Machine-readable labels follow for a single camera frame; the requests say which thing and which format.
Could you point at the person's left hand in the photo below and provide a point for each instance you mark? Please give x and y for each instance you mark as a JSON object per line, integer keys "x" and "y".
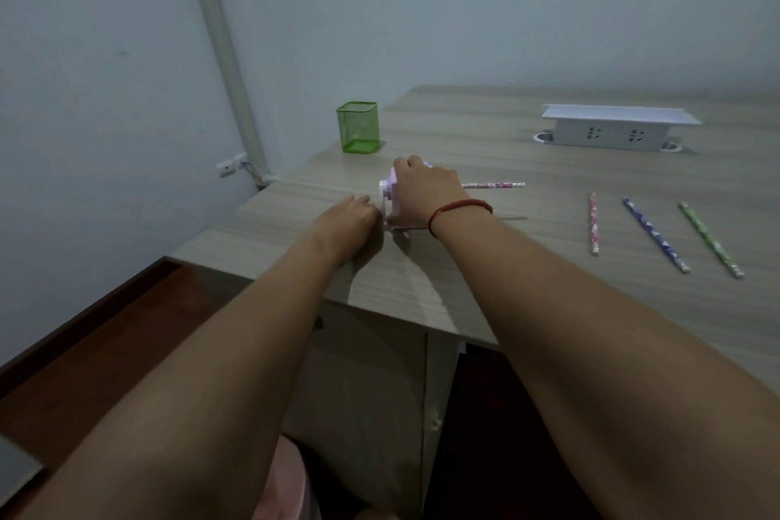
{"x": 347, "y": 227}

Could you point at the person's right forearm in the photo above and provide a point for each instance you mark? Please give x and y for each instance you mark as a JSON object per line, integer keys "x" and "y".
{"x": 603, "y": 367}

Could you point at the person's right hand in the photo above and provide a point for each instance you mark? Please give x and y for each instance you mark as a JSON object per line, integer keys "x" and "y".
{"x": 429, "y": 199}

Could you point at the green mesh pen holder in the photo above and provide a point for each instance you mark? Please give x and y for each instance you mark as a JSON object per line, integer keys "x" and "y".
{"x": 359, "y": 132}

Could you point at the white wall pipe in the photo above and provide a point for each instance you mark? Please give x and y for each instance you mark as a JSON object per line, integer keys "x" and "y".
{"x": 222, "y": 44}

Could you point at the person's left forearm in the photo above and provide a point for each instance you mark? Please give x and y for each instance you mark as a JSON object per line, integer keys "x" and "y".
{"x": 207, "y": 391}

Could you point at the pink floral pencil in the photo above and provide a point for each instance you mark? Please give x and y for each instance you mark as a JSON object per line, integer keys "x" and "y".
{"x": 496, "y": 185}
{"x": 593, "y": 224}

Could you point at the wooden desk cabinet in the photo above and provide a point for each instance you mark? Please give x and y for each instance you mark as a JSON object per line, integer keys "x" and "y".
{"x": 372, "y": 379}

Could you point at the white desk socket box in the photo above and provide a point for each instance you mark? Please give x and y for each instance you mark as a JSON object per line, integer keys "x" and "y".
{"x": 609, "y": 132}

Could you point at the white wall socket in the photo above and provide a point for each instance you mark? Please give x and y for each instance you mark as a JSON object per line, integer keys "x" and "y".
{"x": 228, "y": 166}

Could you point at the purple pencil sharpener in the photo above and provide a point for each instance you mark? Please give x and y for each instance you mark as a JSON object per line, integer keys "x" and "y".
{"x": 390, "y": 199}

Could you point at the green patterned pencil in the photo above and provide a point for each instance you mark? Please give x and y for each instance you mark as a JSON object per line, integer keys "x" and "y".
{"x": 712, "y": 240}

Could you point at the person's pink clothing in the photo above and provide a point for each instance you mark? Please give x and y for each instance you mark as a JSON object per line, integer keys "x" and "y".
{"x": 289, "y": 489}

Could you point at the blue patterned pencil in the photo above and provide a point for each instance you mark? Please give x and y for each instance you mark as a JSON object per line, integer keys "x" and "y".
{"x": 657, "y": 236}

